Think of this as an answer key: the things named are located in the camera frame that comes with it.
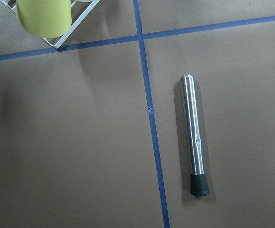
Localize yellow green cup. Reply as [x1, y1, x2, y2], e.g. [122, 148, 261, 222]
[16, 0, 72, 38]

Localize steel muddler black tip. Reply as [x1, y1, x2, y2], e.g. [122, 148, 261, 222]
[180, 74, 209, 197]

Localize white wire cup rack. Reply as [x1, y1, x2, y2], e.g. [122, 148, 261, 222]
[2, 0, 99, 49]

